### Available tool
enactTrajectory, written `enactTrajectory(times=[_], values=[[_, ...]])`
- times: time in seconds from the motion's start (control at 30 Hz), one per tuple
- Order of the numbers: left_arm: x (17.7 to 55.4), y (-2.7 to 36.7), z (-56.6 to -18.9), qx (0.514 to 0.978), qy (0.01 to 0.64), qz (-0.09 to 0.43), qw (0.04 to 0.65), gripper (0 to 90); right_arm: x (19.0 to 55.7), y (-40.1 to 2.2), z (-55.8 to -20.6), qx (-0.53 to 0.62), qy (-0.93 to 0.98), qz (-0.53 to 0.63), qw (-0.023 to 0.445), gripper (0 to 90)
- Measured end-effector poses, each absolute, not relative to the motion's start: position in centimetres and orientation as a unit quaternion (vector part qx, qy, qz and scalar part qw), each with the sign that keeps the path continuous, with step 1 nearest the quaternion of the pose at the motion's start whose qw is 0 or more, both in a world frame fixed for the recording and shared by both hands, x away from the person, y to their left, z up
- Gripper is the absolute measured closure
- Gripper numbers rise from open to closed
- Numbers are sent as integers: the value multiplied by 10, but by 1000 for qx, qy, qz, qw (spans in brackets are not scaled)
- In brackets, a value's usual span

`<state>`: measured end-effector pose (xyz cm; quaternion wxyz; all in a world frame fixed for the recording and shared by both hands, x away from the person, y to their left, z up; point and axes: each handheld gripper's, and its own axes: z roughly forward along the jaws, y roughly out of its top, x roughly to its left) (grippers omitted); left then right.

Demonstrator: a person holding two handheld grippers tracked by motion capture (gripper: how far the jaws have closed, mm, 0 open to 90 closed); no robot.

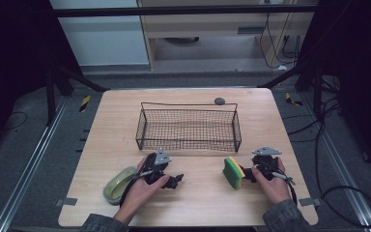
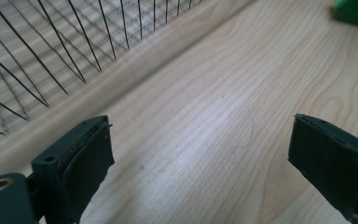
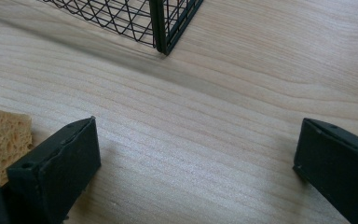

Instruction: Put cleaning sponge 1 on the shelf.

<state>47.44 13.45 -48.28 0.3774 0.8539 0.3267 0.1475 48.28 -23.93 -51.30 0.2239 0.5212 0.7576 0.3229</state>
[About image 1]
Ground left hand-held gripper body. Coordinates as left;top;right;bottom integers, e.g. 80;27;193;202
141;148;173;186

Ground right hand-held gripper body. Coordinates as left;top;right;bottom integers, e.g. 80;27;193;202
250;146;283;182

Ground green and yellow sponge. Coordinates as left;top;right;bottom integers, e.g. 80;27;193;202
222;156;246;190

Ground person's right hand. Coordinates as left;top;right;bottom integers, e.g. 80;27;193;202
250;157;292;206

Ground person's left hand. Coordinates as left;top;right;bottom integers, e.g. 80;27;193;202
113;157;171;226

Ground oval green lidded container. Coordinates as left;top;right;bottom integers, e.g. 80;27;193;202
102;165;139;207

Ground yellow black striped tape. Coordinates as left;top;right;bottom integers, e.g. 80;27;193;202
78;95;92;113
284;92;303;107

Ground black metal stand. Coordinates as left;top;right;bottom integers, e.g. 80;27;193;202
44;56;110;128
258;61;341;122

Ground dark curtain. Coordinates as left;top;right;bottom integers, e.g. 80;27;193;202
298;0;371;182
0;0;85;159

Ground white cabinet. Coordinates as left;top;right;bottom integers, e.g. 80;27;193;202
48;0;151;67

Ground light wooden cabinet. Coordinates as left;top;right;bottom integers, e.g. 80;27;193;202
136;0;318;71

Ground black horizontal metal bar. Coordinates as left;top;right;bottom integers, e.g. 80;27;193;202
52;4;318;18

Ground left hand-held gripper cable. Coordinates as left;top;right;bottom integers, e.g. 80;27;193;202
119;169;155;208

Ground hand-held gripper cable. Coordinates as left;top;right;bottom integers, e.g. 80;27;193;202
254;162;300;207
119;169;155;208

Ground right hand-held gripper cable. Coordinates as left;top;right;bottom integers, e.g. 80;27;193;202
254;162;300;207

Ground black wire mesh basket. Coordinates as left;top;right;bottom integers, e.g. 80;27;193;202
134;101;243;154

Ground grey table bracket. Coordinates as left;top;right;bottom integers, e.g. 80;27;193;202
54;197;78;207
299;197;323;208

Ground aluminium floor rail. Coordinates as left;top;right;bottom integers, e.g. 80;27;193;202
299;93;371;232
0;96;71;232

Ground black floor cable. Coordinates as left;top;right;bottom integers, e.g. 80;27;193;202
283;96;371;229

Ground black hanging cables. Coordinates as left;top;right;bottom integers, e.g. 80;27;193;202
258;0;303;71

